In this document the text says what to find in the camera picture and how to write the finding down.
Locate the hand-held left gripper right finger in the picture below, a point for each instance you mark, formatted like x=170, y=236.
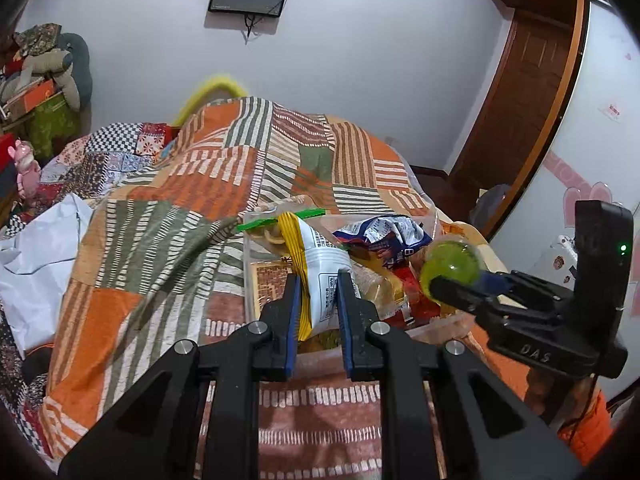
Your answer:
x=345, y=325

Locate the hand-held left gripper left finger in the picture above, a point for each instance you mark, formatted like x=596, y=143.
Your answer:
x=293, y=325

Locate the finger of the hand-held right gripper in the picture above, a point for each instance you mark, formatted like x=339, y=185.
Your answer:
x=497, y=280
x=460, y=295

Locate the green jelly cup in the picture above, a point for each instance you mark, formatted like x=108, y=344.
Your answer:
x=450, y=265

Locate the clear plastic box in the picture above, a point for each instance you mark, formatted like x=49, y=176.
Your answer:
x=440, y=328

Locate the red noodle packet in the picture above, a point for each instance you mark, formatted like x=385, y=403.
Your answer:
x=407, y=290

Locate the white and yellow snack packet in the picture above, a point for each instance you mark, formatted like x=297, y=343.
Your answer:
x=320, y=270

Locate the white stickered box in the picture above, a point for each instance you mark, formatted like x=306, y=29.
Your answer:
x=557, y=257

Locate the clear bag of orange crackers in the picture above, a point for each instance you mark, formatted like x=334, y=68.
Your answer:
x=267, y=282

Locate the grey bag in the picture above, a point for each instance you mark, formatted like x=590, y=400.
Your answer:
x=492, y=207

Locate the blue snack packet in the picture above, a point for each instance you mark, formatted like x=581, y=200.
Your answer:
x=390, y=232

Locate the green bag clip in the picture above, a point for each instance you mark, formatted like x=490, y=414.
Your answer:
x=255, y=225

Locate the white wardrobe with pink stickers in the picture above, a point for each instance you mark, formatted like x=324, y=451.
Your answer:
x=590, y=125

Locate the patchwork blanket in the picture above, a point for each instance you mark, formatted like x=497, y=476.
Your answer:
x=150, y=320

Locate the wooden door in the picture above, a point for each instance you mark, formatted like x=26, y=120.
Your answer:
x=525, y=90

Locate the yellow fuzzy cushion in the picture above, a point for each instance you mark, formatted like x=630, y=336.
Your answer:
x=200, y=97

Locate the checkered quilt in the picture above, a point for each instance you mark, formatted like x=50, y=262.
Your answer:
x=115, y=140

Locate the white plastic bag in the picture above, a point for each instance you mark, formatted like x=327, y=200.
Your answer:
x=40, y=265

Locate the pink plush toy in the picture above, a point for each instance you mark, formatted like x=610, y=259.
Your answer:
x=25, y=167

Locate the red box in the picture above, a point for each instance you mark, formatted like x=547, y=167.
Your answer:
x=7, y=152

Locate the orange box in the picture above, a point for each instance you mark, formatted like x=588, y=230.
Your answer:
x=32, y=97

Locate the patterned cloth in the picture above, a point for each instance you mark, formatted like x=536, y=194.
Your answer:
x=35, y=37

